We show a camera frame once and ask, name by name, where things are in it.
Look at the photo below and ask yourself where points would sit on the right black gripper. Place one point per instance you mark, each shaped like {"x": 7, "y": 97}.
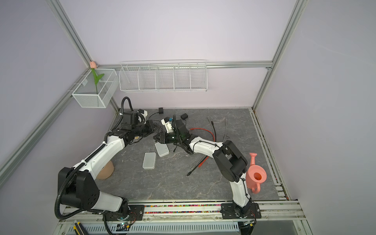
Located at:
{"x": 164, "y": 138}

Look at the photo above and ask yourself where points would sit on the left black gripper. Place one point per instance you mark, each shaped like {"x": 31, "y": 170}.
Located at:
{"x": 149, "y": 123}

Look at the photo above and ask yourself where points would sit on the white network switch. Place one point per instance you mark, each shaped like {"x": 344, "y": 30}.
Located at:
{"x": 149, "y": 160}
{"x": 162, "y": 149}

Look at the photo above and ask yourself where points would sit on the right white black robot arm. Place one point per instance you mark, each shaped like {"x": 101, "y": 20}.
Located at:
{"x": 230, "y": 161}

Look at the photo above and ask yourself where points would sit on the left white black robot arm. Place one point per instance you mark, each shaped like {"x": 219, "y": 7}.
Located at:
{"x": 77, "y": 189}

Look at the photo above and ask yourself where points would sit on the green potted plant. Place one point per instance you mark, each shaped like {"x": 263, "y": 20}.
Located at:
{"x": 106, "y": 172}

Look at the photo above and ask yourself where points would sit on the small white mesh basket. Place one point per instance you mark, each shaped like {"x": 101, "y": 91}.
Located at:
{"x": 85, "y": 93}

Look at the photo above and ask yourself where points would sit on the artificial pink tulip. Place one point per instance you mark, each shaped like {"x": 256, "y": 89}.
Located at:
{"x": 97, "y": 77}

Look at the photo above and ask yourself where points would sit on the pink watering can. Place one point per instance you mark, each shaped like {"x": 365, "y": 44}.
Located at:
{"x": 255, "y": 175}

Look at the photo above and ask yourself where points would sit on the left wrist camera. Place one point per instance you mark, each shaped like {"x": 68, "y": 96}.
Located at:
{"x": 143, "y": 112}

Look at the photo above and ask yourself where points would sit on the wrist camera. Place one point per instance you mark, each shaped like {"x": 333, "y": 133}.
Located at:
{"x": 143, "y": 112}
{"x": 167, "y": 123}

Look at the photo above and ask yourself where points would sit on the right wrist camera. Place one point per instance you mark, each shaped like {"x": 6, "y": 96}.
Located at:
{"x": 167, "y": 123}

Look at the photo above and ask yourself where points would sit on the long white wire basket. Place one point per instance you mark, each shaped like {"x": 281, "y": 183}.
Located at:
{"x": 163, "y": 75}

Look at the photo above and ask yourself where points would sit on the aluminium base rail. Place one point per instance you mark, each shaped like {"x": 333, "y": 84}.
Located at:
{"x": 192, "y": 217}

